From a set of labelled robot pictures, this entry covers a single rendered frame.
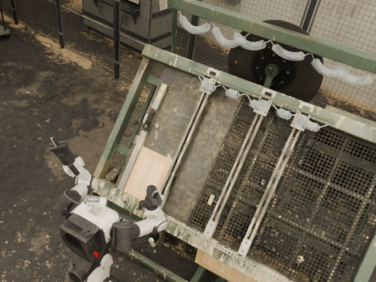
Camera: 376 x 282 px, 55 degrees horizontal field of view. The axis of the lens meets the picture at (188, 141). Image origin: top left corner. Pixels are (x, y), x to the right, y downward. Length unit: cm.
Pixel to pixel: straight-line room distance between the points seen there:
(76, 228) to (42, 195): 217
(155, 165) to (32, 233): 162
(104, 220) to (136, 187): 86
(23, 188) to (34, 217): 46
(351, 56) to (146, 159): 173
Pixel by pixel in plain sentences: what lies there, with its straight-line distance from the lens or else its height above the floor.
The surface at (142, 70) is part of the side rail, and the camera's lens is 313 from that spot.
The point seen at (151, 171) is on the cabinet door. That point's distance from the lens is 301.
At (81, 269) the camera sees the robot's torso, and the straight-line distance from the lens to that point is 253.
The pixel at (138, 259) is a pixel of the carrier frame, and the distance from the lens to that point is 357.
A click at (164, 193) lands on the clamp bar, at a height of 104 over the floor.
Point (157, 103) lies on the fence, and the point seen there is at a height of 151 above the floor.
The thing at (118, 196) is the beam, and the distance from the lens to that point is 310.
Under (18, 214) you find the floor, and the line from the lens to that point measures 425.
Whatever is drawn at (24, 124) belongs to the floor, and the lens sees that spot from 540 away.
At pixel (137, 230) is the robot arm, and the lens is 226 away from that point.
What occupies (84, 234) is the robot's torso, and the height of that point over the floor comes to 142.
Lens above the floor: 318
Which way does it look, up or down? 39 degrees down
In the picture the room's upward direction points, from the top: 9 degrees clockwise
